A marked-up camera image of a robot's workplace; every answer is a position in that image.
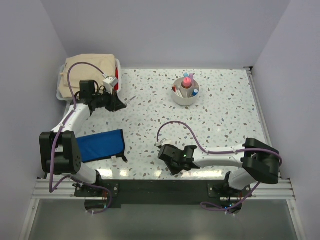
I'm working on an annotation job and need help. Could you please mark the round white divided organizer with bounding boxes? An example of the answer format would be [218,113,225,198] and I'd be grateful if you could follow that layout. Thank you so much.
[171,77,200,107]

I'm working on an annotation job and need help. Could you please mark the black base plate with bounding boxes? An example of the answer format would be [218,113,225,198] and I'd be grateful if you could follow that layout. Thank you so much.
[72,179,252,210]

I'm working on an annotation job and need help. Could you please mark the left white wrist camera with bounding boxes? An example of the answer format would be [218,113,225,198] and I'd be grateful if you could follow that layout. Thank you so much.
[103,76,119,92]

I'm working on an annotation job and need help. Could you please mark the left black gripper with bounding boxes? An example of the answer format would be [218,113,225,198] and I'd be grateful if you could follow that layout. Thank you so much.
[92,88,126,113]

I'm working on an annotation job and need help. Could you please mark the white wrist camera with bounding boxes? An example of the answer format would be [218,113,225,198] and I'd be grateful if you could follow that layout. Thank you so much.
[103,76,119,92]
[155,138,172,149]

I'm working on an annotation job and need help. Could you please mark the blue cylindrical stamp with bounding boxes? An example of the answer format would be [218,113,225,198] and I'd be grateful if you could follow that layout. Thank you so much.
[191,88,199,97]

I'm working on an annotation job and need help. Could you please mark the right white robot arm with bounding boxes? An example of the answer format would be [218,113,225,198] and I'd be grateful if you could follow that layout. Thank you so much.
[156,138,283,197]

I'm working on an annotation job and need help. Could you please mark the white plastic basket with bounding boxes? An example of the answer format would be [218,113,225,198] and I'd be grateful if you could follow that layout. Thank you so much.
[56,58,123,102]

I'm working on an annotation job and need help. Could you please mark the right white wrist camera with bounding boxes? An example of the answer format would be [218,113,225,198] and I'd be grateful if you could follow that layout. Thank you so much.
[155,138,172,149]

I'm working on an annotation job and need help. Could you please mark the pink cap clear tube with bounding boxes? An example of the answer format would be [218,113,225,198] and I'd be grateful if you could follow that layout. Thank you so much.
[181,77,192,89]

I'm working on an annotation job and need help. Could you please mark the red cap white pen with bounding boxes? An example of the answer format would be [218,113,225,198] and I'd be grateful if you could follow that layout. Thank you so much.
[172,85,177,93]

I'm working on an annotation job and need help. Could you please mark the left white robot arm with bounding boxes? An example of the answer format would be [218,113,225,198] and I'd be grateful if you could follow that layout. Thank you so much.
[39,78,128,196]

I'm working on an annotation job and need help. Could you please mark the blue fabric pouch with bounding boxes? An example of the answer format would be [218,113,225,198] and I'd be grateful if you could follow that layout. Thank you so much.
[76,129,128,163]

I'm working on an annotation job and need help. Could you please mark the beige folded cloth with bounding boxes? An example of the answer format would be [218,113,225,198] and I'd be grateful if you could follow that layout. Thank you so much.
[58,53,118,98]

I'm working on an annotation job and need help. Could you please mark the pink purple highlighter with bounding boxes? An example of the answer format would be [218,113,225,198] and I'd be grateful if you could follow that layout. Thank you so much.
[189,73,194,82]

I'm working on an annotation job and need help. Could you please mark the aluminium frame rail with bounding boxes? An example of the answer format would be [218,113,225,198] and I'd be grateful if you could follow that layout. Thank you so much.
[31,179,295,200]

